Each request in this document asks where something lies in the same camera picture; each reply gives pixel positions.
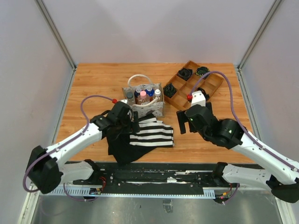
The right aluminium frame post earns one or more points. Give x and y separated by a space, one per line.
261 30

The dark blue pump bottle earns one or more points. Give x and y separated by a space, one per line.
137 92

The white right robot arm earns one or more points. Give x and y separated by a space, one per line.
278 174

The wooden divided tray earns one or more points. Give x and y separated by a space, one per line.
180 100

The grey slotted cable duct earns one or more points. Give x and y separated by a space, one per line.
76 191

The bright blue pump bottle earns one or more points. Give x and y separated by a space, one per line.
150 91

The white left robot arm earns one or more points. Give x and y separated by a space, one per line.
48 167

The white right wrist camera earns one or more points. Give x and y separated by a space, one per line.
198 98

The clear bottle pink cap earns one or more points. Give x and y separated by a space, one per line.
143 98

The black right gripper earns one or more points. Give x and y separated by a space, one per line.
182 119

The green yellow rolled tie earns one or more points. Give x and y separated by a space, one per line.
202 71

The clear bottle dark cap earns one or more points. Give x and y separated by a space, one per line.
130 97

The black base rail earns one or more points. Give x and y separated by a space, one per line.
157 177

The printed canvas tote bag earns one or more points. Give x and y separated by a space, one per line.
153 107

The black white striped cloth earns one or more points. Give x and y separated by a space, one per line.
153 133

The black orange rolled tie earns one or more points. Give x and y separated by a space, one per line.
207 97

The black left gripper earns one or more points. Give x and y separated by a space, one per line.
132 127

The left aluminium frame post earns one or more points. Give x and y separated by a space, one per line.
50 22

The dark green rolled tie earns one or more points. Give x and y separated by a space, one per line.
169 90

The clear bottle white cap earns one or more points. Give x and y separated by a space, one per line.
157 95

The aluminium frame post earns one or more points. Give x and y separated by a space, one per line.
50 22
261 30

